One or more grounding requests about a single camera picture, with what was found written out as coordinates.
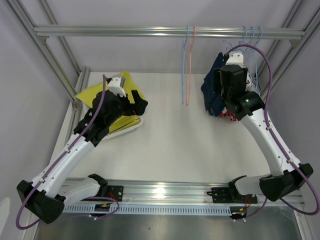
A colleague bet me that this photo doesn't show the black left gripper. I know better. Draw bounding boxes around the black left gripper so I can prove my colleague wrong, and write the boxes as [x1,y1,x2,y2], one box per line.
[105,90,147,126]

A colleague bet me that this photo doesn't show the lime green trousers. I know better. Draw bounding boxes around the lime green trousers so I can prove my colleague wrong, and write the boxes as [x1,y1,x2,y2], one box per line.
[76,71,145,140]

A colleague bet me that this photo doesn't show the dark blue denim trousers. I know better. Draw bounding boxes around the dark blue denim trousers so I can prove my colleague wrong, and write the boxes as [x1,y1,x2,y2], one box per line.
[200,52,225,117]

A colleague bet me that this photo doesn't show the pink wire hanger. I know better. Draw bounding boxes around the pink wire hanger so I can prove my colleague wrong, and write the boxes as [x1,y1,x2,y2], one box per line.
[185,25,197,106]

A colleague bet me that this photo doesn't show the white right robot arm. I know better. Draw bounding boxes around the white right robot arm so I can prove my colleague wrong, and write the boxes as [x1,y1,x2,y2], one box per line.
[213,64,314,202]

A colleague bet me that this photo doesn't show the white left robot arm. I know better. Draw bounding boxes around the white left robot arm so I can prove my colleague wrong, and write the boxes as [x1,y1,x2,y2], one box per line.
[16,90,148,224]

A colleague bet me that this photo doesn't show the white newspaper print trousers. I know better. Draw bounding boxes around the white newspaper print trousers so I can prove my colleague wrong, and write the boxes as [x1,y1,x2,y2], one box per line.
[245,71,260,95]

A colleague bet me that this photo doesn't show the pink camouflage trousers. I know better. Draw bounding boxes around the pink camouflage trousers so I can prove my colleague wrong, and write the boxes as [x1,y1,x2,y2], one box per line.
[219,109,238,122]

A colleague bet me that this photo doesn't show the white plastic basket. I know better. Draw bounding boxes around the white plastic basket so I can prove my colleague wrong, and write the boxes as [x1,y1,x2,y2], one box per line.
[102,115,144,141]

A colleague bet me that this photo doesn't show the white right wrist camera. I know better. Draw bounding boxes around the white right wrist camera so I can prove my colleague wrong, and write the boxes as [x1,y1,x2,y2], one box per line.
[225,51,245,68]

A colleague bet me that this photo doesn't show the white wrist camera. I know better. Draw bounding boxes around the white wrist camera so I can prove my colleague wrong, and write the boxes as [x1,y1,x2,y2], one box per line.
[225,51,245,68]
[107,75,126,98]

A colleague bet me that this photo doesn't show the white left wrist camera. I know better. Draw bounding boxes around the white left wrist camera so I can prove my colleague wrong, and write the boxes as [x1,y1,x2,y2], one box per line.
[107,75,126,98]

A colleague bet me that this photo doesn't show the aluminium hanging rail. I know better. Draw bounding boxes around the aluminium hanging rail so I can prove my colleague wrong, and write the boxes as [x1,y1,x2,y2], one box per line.
[33,24,306,40]

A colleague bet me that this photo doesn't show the front aluminium mounting rail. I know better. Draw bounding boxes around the front aluminium mounting rail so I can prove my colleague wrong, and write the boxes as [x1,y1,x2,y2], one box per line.
[32,181,306,207]

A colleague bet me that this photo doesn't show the slotted cable duct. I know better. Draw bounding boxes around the slotted cable duct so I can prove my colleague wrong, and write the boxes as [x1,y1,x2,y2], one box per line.
[63,202,232,216]

